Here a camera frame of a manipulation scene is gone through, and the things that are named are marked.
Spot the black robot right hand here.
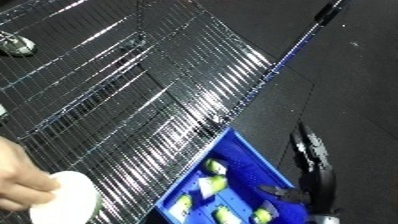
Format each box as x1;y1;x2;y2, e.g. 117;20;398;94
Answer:
255;122;340;215

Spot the person's hand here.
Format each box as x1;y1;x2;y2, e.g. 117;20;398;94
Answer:
0;135;63;212

